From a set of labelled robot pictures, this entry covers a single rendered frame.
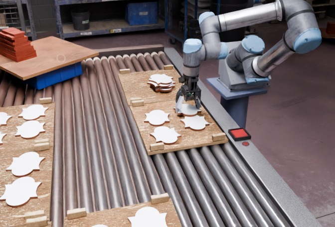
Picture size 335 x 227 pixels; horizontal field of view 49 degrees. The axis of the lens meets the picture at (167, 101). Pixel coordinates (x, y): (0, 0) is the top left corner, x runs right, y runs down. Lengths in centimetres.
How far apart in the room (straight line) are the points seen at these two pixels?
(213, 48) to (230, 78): 55
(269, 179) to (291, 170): 164
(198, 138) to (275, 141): 186
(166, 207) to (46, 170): 49
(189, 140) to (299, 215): 53
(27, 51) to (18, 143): 75
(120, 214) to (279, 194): 56
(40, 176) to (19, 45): 99
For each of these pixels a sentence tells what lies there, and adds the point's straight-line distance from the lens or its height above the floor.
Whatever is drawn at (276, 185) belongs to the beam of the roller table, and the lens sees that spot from 141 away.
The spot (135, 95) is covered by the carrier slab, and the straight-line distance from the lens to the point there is 192.
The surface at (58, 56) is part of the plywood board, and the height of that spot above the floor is 104.
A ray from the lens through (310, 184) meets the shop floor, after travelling 297.
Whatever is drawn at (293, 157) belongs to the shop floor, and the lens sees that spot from 321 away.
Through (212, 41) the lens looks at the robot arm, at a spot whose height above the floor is 130.
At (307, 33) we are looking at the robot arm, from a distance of 162.
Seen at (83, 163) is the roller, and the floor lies 92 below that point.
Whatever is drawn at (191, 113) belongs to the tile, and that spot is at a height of 96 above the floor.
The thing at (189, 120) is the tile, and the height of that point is 95.
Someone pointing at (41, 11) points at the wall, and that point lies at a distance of 651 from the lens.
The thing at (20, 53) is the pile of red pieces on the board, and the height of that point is 108.
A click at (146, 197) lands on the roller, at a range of 130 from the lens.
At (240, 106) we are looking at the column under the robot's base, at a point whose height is 76.
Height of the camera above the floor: 179
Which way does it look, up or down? 27 degrees down
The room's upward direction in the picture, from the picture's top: straight up
